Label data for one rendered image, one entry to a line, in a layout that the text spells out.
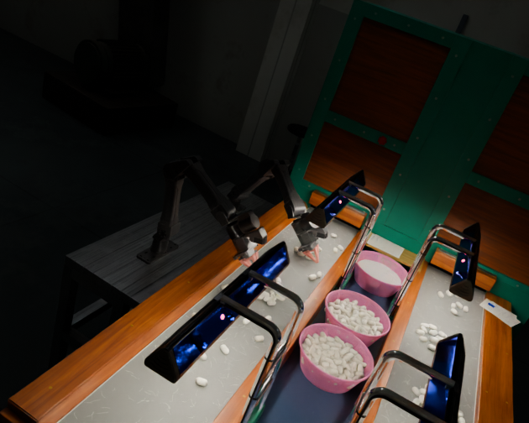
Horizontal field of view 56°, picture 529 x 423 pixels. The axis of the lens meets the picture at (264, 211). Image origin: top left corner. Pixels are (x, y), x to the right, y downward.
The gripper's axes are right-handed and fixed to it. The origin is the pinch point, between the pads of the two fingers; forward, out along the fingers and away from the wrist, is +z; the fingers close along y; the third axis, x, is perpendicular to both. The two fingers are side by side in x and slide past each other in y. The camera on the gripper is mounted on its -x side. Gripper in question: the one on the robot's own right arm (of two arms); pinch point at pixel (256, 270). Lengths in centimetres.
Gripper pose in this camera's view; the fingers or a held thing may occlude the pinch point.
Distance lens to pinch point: 190.3
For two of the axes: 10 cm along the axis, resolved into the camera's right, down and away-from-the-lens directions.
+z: 4.6, 8.8, 0.8
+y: 4.2, -2.9, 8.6
